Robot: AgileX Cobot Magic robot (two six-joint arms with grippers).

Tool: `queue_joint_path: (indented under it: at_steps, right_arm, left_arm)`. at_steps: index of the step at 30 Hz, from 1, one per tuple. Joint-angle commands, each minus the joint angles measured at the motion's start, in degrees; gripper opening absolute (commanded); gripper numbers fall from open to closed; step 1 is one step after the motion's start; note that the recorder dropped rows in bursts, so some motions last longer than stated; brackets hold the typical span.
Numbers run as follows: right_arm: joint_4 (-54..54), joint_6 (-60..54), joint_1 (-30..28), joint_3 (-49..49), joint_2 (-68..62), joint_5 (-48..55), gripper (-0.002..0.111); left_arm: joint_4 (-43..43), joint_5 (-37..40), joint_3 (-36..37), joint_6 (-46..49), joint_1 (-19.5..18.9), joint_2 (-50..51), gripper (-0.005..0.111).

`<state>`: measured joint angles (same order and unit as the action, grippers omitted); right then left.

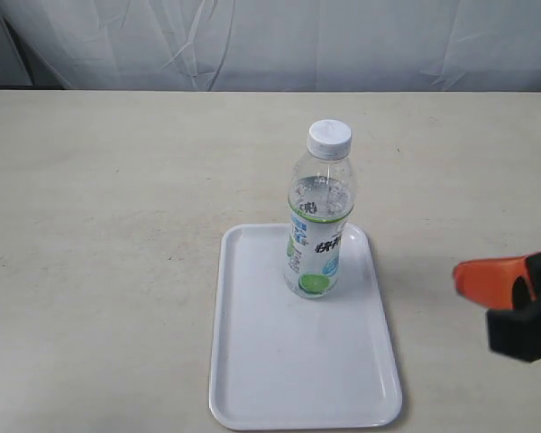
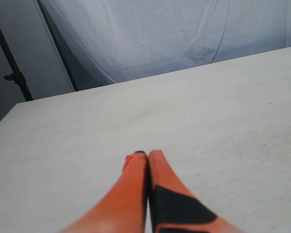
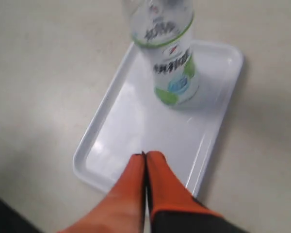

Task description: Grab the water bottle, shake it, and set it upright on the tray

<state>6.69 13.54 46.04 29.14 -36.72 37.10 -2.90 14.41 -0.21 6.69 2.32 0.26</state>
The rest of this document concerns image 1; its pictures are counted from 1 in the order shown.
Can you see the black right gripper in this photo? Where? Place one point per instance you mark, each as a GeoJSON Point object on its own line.
{"type": "Point", "coordinates": [511, 288]}

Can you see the clear plastic drink bottle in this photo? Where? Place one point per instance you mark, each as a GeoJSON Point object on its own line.
{"type": "Point", "coordinates": [321, 198]}

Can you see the white plastic tray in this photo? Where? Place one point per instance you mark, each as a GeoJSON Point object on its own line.
{"type": "Point", "coordinates": [283, 362]}

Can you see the white backdrop cloth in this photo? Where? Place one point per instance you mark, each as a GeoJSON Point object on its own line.
{"type": "Point", "coordinates": [283, 46]}

